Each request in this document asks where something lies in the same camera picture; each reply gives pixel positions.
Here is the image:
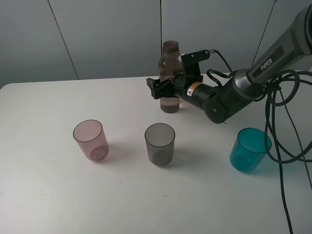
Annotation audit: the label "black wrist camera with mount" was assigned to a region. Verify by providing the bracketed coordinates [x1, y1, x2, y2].
[180, 49, 210, 83]

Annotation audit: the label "teal translucent plastic cup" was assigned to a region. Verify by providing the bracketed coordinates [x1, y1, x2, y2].
[230, 128, 272, 173]

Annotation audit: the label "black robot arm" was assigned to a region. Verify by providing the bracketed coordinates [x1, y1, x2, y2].
[146, 5, 312, 123]

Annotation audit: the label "grey translucent plastic cup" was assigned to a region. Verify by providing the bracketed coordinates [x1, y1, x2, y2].
[144, 123, 176, 167]

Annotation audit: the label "brown translucent water bottle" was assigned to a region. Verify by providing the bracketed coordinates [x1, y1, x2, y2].
[158, 40, 182, 114]

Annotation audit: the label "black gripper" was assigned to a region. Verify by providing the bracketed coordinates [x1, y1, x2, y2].
[146, 72, 217, 110]

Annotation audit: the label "pink translucent plastic cup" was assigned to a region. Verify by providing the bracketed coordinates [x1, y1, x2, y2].
[73, 119, 109, 161]

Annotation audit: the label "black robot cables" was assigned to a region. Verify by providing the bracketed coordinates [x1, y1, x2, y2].
[206, 49, 312, 234]

